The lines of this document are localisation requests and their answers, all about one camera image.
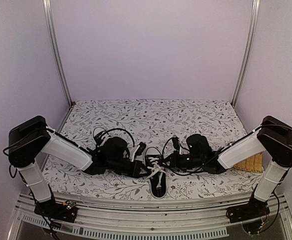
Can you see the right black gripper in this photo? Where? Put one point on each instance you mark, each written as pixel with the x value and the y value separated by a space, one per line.
pixel 173 159

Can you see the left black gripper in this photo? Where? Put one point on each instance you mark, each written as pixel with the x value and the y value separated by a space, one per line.
pixel 136 170

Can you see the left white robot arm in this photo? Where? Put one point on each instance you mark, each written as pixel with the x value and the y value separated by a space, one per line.
pixel 34 136

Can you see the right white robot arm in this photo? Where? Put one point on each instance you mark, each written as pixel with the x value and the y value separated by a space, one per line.
pixel 272 136

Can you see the floral patterned table mat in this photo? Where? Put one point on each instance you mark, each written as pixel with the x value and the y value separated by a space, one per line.
pixel 152 121

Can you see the woven bamboo tray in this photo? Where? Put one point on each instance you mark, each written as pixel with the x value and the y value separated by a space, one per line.
pixel 251 163

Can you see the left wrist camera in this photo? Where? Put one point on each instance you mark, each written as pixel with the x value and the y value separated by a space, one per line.
pixel 137 151

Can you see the front aluminium rail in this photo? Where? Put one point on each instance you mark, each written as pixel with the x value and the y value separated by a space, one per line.
pixel 193 219

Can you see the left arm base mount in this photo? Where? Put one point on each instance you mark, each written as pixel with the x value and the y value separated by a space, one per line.
pixel 66 211

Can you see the right aluminium frame post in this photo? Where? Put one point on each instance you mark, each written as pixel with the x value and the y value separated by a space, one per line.
pixel 247 52

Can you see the aluminium frame post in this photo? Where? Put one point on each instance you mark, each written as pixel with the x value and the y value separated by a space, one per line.
pixel 55 49
pixel 247 52

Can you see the left aluminium frame post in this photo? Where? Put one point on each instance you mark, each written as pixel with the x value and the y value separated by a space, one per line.
pixel 55 49

